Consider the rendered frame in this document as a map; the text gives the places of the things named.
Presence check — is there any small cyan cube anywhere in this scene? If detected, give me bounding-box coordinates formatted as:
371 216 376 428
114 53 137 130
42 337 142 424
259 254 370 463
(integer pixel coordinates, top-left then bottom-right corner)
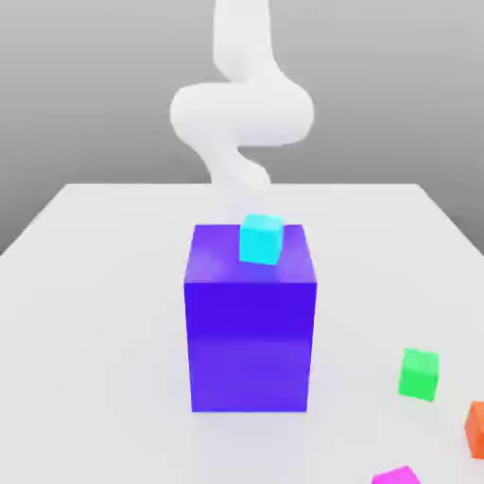
238 213 285 267

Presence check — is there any small green cube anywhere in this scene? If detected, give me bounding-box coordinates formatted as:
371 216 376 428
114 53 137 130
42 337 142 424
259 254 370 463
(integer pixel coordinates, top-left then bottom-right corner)
397 347 441 403

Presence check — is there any small magenta cube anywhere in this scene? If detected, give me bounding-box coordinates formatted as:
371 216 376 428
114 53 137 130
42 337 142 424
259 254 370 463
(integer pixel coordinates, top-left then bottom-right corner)
371 465 423 484

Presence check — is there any large purple box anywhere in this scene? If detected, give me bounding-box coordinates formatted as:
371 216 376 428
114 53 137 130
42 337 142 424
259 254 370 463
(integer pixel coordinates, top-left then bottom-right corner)
182 223 318 414

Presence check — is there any small orange cube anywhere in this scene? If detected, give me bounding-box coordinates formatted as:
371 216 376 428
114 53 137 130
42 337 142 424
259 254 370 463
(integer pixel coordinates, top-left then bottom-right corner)
463 400 484 460

